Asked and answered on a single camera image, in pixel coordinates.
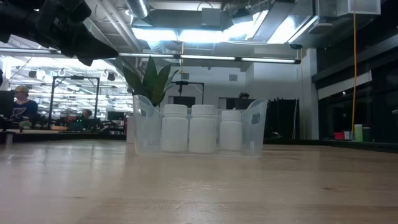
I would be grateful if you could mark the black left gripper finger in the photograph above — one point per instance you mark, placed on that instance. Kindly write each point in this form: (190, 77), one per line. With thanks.
(84, 56)
(87, 43)

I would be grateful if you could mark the white pill bottle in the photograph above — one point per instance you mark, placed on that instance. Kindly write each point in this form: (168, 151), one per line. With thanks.
(230, 133)
(202, 133)
(174, 133)

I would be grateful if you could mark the clear plastic basket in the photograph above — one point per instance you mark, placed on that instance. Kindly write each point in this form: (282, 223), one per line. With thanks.
(146, 137)

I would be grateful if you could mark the black stand frame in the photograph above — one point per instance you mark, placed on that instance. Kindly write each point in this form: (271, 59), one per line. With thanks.
(77, 77)

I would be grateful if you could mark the person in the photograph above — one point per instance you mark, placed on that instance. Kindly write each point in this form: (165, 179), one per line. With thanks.
(87, 113)
(25, 109)

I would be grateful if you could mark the black monitor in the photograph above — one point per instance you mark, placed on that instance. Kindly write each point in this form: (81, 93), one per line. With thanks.
(184, 102)
(6, 104)

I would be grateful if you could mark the dark cup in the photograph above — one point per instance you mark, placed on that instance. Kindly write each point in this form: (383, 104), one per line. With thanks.
(367, 134)

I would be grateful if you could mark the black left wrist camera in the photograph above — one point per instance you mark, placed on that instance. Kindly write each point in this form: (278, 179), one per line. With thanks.
(81, 11)

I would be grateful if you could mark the silver round air duct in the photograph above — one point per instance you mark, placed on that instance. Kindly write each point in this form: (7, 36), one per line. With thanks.
(140, 7)

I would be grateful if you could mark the linear ceiling light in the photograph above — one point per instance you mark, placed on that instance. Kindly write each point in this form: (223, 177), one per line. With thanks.
(211, 57)
(25, 50)

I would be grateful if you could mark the black cabinet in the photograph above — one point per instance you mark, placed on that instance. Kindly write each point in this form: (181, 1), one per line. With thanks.
(283, 118)

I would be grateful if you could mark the green leafy plant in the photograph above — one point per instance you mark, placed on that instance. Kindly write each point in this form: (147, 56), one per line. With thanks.
(152, 84)

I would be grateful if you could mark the red box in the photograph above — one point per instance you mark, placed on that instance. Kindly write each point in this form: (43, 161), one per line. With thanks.
(339, 136)

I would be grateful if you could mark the pale green cup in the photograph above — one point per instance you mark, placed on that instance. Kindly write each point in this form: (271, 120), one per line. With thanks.
(358, 133)

